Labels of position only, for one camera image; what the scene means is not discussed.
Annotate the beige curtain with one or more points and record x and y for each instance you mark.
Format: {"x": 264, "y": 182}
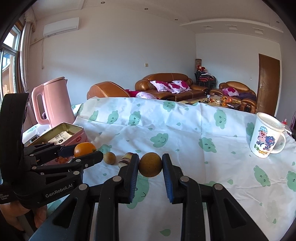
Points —
{"x": 26, "y": 58}

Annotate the wooden coffee table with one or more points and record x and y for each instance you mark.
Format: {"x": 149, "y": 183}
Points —
{"x": 189, "y": 100}

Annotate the white printed packet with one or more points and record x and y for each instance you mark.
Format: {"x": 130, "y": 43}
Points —
{"x": 61, "y": 137}

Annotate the pink pillow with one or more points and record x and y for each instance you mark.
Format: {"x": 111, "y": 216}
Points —
{"x": 145, "y": 95}

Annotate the pink tin box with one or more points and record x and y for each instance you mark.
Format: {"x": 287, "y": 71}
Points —
{"x": 78, "y": 136}

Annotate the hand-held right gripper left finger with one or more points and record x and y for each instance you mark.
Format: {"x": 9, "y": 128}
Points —
{"x": 133, "y": 180}

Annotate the white magenta floral pillow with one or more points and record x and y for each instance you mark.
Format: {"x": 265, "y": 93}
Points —
{"x": 230, "y": 92}
{"x": 161, "y": 86}
{"x": 180, "y": 85}

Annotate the white air conditioner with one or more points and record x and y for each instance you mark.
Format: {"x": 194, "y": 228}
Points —
{"x": 61, "y": 26}

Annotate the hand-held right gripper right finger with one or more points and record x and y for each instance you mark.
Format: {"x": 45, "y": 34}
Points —
{"x": 167, "y": 178}

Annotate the tall patterned vase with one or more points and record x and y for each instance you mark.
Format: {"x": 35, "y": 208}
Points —
{"x": 198, "y": 63}

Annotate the round brown longan fruit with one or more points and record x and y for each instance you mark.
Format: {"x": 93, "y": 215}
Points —
{"x": 149, "y": 164}

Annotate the person's left hand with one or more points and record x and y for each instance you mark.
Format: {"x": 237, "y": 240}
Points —
{"x": 23, "y": 209}

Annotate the window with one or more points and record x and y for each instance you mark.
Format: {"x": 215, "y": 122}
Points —
{"x": 9, "y": 64}

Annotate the orange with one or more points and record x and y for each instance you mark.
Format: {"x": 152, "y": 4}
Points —
{"x": 84, "y": 149}

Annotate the brown leather armchair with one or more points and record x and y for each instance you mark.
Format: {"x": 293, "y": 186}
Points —
{"x": 106, "y": 90}
{"x": 248, "y": 104}

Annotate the stacked dark chairs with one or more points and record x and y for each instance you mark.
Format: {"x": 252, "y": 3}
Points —
{"x": 205, "y": 80}

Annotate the dark purple stool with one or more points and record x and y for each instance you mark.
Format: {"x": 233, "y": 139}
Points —
{"x": 44, "y": 115}

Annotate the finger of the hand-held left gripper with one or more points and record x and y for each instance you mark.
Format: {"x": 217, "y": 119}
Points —
{"x": 67, "y": 150}
{"x": 92, "y": 158}

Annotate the brown leather sofa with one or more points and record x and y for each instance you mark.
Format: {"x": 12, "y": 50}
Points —
{"x": 185, "y": 93}

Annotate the pink electric kettle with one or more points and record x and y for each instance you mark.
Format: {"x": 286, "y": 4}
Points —
{"x": 57, "y": 102}

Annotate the purple blanket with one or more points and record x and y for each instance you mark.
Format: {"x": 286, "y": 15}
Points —
{"x": 247, "y": 95}

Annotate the brown wooden door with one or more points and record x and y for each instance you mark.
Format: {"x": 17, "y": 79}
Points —
{"x": 268, "y": 85}

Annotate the white green cloud tablecloth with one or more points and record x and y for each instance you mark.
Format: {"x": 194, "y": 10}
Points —
{"x": 185, "y": 139}

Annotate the white cartoon print mug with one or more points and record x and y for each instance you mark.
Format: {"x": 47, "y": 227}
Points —
{"x": 263, "y": 139}

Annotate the small brown longan fruit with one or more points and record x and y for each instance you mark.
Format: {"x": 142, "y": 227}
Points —
{"x": 109, "y": 158}

